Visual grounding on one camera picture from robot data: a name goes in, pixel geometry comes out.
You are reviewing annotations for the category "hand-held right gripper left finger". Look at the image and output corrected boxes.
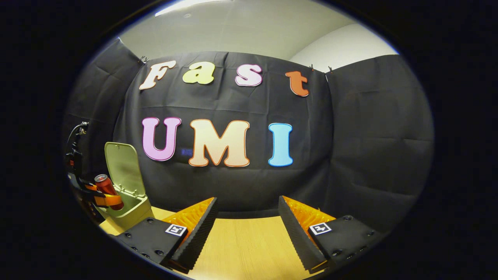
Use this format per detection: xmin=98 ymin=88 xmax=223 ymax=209
xmin=113 ymin=198 xmax=219 ymax=275

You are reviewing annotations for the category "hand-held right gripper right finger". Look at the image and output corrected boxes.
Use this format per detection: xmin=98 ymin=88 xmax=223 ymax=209
xmin=277 ymin=196 xmax=384 ymax=275

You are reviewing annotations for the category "red pop can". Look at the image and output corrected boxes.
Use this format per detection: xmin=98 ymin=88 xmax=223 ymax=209
xmin=94 ymin=174 xmax=125 ymax=211

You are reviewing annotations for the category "green desktop garbage bin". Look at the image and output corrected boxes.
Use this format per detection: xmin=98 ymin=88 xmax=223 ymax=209
xmin=95 ymin=142 xmax=154 ymax=230

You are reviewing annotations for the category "wooden desktop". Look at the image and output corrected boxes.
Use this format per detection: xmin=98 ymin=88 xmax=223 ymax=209
xmin=99 ymin=206 xmax=325 ymax=280

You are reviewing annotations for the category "black backdrop cloth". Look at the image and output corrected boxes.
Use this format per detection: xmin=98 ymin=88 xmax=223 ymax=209
xmin=62 ymin=37 xmax=435 ymax=234

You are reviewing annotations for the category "ceiling light panel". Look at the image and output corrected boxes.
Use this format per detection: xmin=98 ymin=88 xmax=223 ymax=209
xmin=155 ymin=0 xmax=234 ymax=17

